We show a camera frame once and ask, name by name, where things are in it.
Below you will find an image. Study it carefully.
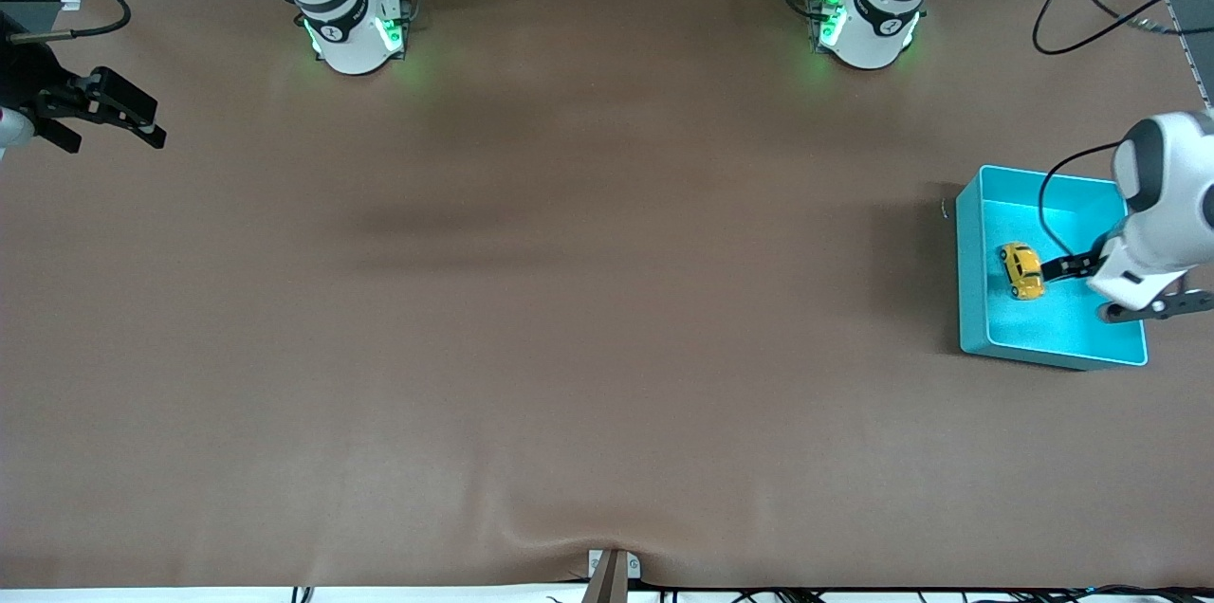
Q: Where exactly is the yellow beetle toy car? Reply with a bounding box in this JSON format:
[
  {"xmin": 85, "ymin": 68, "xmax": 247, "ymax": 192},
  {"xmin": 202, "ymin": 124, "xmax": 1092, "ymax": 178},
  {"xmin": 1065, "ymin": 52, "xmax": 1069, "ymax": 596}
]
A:
[{"xmin": 998, "ymin": 242, "xmax": 1046, "ymax": 302}]

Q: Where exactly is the teal plastic bin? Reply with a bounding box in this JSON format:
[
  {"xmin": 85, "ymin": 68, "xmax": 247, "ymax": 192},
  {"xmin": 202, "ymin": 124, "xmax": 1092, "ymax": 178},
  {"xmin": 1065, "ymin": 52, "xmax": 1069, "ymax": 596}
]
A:
[{"xmin": 955, "ymin": 164, "xmax": 1150, "ymax": 372}]

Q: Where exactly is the brown table mat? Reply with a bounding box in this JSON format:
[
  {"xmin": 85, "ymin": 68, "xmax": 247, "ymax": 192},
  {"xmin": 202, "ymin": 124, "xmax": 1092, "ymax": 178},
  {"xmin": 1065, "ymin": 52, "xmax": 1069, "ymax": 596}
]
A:
[{"xmin": 0, "ymin": 0, "xmax": 1214, "ymax": 590}]

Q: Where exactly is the metal table clamp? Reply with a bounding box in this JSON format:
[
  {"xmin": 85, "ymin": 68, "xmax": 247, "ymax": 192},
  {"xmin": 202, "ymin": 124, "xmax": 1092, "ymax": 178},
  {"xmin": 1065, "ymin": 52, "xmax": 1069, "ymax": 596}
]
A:
[{"xmin": 588, "ymin": 548, "xmax": 641, "ymax": 603}]

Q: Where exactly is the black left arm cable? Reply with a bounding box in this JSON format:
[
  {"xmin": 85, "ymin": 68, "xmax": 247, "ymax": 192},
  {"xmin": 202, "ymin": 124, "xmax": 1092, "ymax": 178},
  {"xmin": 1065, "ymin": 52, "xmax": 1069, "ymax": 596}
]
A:
[{"xmin": 1032, "ymin": 0, "xmax": 1182, "ymax": 265}]

